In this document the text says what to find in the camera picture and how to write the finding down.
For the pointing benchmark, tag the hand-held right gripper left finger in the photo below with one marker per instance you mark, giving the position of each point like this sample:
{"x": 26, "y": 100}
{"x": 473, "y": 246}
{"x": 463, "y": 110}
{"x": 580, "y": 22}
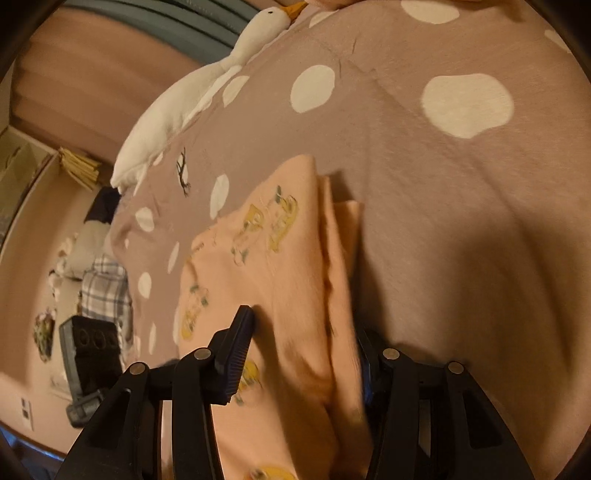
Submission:
{"x": 235, "y": 355}

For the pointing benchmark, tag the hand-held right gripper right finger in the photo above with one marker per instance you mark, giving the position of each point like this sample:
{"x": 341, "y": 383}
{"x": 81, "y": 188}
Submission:
{"x": 369, "y": 381}

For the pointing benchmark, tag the pink cartoon print shirt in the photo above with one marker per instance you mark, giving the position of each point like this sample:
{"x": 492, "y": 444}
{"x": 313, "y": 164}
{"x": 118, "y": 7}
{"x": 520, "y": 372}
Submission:
{"x": 286, "y": 277}

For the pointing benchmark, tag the patterned plush toy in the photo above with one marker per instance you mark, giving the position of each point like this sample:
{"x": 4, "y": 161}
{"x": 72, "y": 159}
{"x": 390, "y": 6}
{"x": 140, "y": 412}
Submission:
{"x": 44, "y": 334}

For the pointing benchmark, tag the grey plaid quilt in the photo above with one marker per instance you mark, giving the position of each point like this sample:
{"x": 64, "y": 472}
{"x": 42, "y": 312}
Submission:
{"x": 106, "y": 286}

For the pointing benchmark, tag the grey pillow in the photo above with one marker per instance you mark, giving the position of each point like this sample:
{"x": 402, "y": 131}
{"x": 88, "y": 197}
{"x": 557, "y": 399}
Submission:
{"x": 87, "y": 249}

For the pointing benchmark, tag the dark pillow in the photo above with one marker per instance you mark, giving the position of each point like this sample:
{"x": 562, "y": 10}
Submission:
{"x": 104, "y": 205}

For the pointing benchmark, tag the mauve polka dot blanket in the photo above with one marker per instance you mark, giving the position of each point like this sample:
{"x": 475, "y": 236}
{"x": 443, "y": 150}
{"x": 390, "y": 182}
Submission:
{"x": 438, "y": 230}

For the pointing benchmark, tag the wooden shelf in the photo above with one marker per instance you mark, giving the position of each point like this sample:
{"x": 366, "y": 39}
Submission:
{"x": 18, "y": 170}

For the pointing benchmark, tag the white goose plush toy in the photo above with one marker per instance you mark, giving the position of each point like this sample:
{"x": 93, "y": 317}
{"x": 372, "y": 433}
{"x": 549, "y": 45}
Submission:
{"x": 171, "y": 115}

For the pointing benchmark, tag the pink curtain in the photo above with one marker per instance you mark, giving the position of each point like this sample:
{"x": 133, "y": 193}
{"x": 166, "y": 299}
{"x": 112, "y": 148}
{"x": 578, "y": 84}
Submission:
{"x": 83, "y": 74}

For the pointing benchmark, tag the teal curtain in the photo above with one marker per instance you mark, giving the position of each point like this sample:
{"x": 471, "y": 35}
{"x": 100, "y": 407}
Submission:
{"x": 184, "y": 23}

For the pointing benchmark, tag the pink folded cloth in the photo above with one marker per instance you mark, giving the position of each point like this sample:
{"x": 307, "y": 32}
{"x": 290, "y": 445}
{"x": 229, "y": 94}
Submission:
{"x": 332, "y": 2}

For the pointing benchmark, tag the white wall socket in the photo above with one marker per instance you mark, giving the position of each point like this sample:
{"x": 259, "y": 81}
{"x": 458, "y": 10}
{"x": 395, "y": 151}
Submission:
{"x": 27, "y": 413}

